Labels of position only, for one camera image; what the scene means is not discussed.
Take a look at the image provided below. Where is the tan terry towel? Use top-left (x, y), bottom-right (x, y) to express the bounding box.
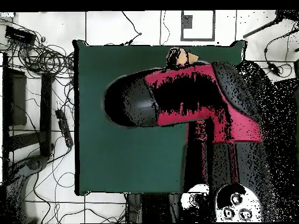
top-left (176, 48), bottom-right (200, 67)

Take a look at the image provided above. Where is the dark green table cloth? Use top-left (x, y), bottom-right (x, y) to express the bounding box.
top-left (72, 39), bottom-right (248, 196)

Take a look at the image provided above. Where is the black power strip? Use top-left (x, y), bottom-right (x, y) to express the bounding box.
top-left (55, 108), bottom-right (74, 148)

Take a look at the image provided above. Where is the dark tripod base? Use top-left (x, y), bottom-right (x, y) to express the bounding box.
top-left (4, 155), bottom-right (50, 223)

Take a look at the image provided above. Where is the black power adapter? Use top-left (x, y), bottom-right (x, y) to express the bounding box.
top-left (267, 61), bottom-right (281, 76)

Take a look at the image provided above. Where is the black tripod pole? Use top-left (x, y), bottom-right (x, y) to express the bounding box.
top-left (242, 9), bottom-right (299, 39)

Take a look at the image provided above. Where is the black robot pedestal stand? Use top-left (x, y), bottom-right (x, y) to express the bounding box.
top-left (126, 192), bottom-right (182, 223)

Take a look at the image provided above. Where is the thin black cable with plug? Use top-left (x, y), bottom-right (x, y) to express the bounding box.
top-left (121, 10), bottom-right (142, 46)

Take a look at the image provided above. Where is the black metal frame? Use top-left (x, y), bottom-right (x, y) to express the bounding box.
top-left (2, 53), bottom-right (55, 159)

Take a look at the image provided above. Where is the black cable tangle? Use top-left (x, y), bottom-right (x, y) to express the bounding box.
top-left (0, 18), bottom-right (75, 80)

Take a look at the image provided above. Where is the black network switch box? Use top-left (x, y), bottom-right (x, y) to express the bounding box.
top-left (4, 26), bottom-right (37, 46)

